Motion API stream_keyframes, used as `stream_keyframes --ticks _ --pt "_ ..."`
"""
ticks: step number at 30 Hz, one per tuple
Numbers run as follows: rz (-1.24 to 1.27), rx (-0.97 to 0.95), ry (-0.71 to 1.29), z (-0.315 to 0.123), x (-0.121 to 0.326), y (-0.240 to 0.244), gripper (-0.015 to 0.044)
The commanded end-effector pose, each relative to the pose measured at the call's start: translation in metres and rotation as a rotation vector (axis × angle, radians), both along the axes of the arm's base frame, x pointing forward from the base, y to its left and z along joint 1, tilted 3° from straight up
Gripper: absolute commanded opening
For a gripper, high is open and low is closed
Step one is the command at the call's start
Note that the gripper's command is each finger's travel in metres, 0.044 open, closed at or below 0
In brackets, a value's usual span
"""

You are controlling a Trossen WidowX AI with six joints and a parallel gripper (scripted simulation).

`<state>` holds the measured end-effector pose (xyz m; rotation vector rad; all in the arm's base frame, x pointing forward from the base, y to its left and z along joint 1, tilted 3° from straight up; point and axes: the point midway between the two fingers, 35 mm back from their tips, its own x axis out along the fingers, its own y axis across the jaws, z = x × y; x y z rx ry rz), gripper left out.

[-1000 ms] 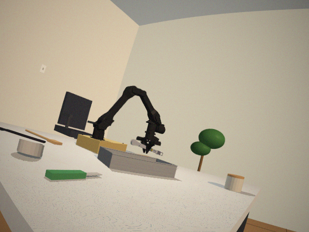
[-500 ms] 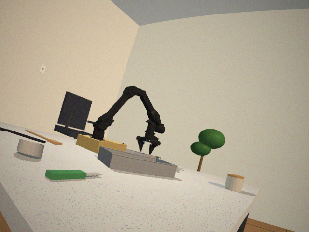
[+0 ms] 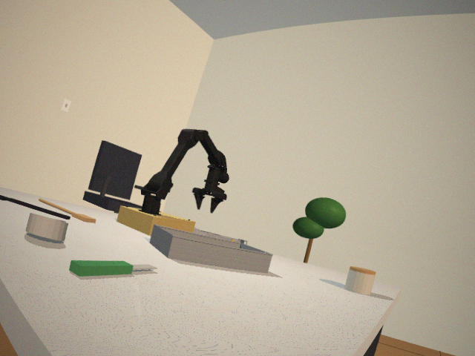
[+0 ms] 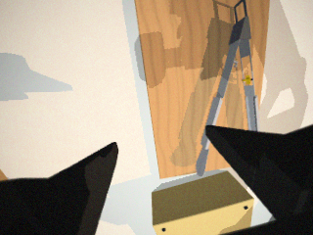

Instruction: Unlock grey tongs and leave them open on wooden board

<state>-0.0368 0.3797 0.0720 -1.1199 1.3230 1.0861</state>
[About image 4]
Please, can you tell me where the grey roasting tin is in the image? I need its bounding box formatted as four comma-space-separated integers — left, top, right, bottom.
268, 216, 276, 222

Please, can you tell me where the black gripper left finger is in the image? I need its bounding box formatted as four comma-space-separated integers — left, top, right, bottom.
0, 142, 118, 235

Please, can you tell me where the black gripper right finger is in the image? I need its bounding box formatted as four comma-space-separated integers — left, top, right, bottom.
205, 123, 313, 220

